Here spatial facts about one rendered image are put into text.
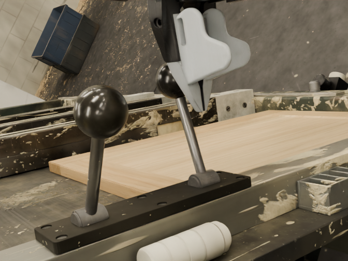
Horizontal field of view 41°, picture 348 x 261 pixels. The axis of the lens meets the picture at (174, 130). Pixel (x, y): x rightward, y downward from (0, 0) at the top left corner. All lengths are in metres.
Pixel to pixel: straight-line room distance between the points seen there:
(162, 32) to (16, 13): 5.54
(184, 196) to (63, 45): 4.59
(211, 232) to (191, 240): 0.02
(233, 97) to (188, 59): 0.74
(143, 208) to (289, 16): 2.44
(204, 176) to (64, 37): 4.58
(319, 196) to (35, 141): 0.57
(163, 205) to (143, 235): 0.03
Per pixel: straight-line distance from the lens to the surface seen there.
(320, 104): 1.06
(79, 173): 0.73
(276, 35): 2.76
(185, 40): 0.41
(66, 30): 4.99
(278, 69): 2.60
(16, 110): 2.28
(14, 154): 0.89
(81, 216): 0.38
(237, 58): 0.43
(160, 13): 0.39
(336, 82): 1.27
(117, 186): 0.62
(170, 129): 1.03
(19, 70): 5.94
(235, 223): 0.45
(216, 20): 0.44
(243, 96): 1.16
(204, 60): 0.40
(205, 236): 0.39
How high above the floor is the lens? 1.67
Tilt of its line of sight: 33 degrees down
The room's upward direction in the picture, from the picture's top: 63 degrees counter-clockwise
